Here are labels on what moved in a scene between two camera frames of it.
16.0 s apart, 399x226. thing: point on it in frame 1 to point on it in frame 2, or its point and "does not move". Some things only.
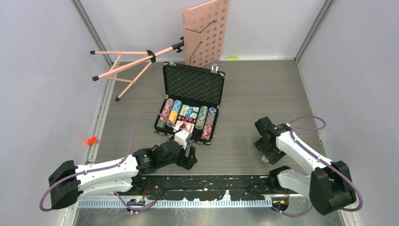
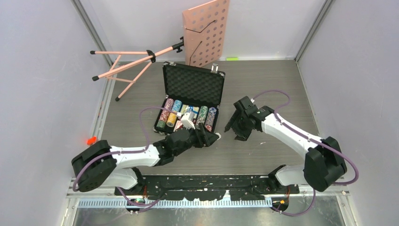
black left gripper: x=186 y=161 to x=204 y=138
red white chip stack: x=167 y=108 does not move
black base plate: x=207 y=188 does not move
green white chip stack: x=201 y=118 does not move
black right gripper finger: x=262 y=144 to x=229 y=125
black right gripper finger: x=276 y=157 to x=243 y=134
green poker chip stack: x=161 y=124 does not move
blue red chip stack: x=207 y=130 does not move
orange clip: x=91 y=141 does not move
